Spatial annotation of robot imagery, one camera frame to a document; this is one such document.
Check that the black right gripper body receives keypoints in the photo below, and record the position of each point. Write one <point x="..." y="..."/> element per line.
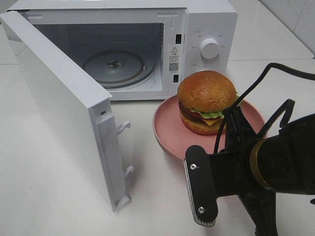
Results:
<point x="280" y="164"/>

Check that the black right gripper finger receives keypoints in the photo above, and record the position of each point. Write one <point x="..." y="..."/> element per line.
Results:
<point x="238" y="131"/>

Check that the burger with lettuce and cheese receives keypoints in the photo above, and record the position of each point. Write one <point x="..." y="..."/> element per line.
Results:
<point x="202" y="98"/>

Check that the pink round plate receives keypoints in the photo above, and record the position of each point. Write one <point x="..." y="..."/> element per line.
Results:
<point x="171" y="133"/>

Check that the white microwave door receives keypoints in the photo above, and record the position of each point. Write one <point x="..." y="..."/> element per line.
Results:
<point x="76" y="107"/>

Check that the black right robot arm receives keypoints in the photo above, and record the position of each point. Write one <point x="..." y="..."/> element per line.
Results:
<point x="280" y="123"/>

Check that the upper white power knob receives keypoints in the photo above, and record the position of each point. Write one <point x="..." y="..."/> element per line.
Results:
<point x="209" y="48"/>

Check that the white warning label sticker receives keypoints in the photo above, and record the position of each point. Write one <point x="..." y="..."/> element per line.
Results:
<point x="174" y="53"/>

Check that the white microwave oven body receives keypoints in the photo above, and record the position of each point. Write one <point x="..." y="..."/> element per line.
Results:
<point x="83" y="28"/>

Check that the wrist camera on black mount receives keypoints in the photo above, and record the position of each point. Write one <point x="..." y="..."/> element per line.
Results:
<point x="201" y="186"/>

